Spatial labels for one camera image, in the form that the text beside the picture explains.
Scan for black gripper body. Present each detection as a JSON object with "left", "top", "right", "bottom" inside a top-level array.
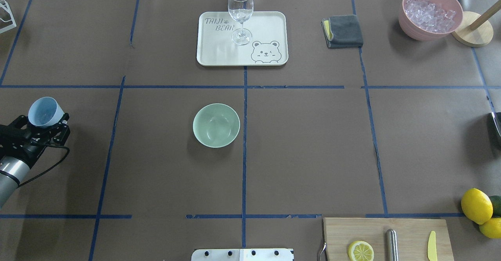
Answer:
[{"left": 0, "top": 125, "right": 49, "bottom": 166}]

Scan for light blue plastic cup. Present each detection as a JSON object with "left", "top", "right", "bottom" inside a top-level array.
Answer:
[{"left": 27, "top": 97, "right": 65, "bottom": 128}]

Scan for green ceramic bowl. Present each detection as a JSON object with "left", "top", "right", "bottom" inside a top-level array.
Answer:
[{"left": 193, "top": 103, "right": 240, "bottom": 148}]

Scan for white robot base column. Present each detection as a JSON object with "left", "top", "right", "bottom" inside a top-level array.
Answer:
[{"left": 191, "top": 248, "right": 295, "bottom": 261}]

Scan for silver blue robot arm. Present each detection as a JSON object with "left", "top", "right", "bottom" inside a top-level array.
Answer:
[{"left": 0, "top": 113, "right": 70, "bottom": 206}]

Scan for pink bowl of ice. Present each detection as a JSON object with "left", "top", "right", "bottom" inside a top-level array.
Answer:
[{"left": 398, "top": 0, "right": 463, "bottom": 41}]

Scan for metal ice scoop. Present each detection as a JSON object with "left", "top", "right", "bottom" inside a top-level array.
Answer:
[{"left": 487, "top": 112, "right": 501, "bottom": 150}]

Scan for white cup rack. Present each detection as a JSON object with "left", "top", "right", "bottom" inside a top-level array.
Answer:
[{"left": 0, "top": 0, "right": 17, "bottom": 33}]

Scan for clear wine glass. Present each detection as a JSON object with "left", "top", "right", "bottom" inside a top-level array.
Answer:
[{"left": 227, "top": 0, "right": 254, "bottom": 45}]

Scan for cream bear tray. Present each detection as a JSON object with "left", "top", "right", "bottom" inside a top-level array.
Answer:
[{"left": 196, "top": 11, "right": 289, "bottom": 67}]

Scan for grey folded cloth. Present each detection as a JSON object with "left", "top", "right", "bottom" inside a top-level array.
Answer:
[{"left": 321, "top": 14, "right": 364, "bottom": 49}]

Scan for lemon slice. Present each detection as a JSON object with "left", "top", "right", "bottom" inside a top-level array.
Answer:
[{"left": 347, "top": 240, "right": 375, "bottom": 261}]

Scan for wooden cutting board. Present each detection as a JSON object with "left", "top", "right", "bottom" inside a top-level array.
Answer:
[{"left": 323, "top": 218, "right": 454, "bottom": 261}]

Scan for yellow plastic knife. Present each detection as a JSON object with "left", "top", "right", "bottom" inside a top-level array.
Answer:
[{"left": 427, "top": 230, "right": 437, "bottom": 261}]

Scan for yellow lemon upper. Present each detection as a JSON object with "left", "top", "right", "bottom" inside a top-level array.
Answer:
[{"left": 460, "top": 188, "right": 493, "bottom": 225}]

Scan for yellow lemon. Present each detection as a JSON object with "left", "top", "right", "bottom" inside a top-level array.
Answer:
[
  {"left": 479, "top": 218, "right": 501, "bottom": 239},
  {"left": 460, "top": 188, "right": 493, "bottom": 225}
]

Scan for wooden stand with base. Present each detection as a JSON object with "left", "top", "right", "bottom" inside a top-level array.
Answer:
[{"left": 452, "top": 0, "right": 501, "bottom": 47}]

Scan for green lime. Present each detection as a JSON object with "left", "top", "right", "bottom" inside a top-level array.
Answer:
[{"left": 489, "top": 195, "right": 501, "bottom": 217}]

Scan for yellow lemon lower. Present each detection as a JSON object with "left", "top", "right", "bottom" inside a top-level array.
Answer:
[{"left": 479, "top": 218, "right": 501, "bottom": 239}]

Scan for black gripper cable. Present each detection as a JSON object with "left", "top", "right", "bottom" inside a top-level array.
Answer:
[{"left": 18, "top": 144, "right": 71, "bottom": 187}]

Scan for silver black knife handle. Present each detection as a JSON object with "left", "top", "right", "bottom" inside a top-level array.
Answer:
[{"left": 386, "top": 229, "right": 399, "bottom": 261}]

